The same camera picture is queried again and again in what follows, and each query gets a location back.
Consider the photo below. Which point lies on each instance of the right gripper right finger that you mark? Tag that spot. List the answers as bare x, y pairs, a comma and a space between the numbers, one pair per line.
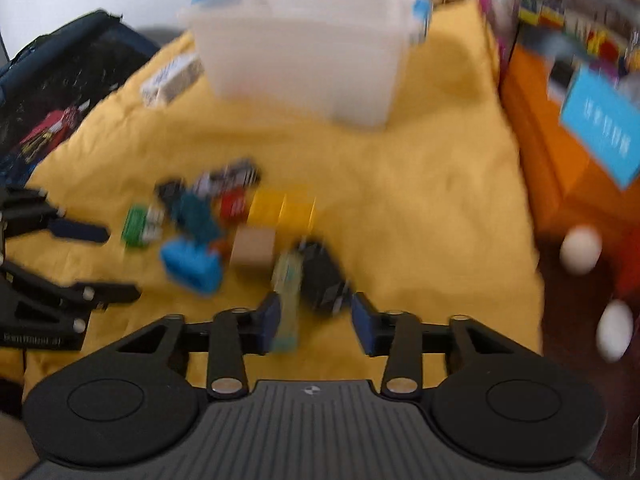
396, 335

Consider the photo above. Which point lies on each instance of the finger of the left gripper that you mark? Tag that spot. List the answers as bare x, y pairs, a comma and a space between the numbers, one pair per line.
77, 296
27, 210

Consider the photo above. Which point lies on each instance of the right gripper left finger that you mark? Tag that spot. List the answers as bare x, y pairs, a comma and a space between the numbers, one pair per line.
233, 334

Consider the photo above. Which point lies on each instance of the green square brick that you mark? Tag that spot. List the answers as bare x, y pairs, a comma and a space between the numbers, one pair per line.
132, 234

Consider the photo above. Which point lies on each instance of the blue brick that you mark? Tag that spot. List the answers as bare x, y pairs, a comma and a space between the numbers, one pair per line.
192, 266

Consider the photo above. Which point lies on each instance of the wooden cube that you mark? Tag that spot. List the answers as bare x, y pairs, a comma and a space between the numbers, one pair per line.
253, 248

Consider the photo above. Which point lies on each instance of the small red toy car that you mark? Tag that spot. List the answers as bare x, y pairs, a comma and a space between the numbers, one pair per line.
233, 206

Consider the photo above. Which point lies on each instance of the olive toy car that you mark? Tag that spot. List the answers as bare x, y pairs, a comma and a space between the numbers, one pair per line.
286, 280

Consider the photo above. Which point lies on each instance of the teal toy car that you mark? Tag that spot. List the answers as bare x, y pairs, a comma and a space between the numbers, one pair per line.
193, 216

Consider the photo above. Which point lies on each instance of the black white toy car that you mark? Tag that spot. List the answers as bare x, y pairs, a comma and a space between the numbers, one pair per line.
168, 191

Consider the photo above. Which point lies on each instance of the yellow cloth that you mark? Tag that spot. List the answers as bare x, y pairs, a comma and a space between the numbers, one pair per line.
429, 215

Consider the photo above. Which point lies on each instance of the yellow brick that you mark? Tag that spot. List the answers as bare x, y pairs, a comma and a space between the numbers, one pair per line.
282, 211

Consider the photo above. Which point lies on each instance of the dark blue bag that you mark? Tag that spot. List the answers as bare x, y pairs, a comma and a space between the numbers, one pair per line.
51, 85

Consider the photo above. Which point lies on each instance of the silver patterned toy car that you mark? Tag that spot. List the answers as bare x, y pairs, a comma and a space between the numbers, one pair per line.
242, 173

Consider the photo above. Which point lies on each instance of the small white carton box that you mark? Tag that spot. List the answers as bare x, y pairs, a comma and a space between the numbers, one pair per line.
170, 81

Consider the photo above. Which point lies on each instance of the white egg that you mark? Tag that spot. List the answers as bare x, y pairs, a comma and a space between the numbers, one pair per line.
615, 331
581, 249

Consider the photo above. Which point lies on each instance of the orange box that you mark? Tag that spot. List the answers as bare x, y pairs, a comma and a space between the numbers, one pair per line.
566, 186

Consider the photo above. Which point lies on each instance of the translucent plastic storage bin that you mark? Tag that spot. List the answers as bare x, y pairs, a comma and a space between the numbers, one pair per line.
340, 59

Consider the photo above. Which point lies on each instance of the light blue box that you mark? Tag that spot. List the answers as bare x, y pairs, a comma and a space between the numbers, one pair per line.
605, 123

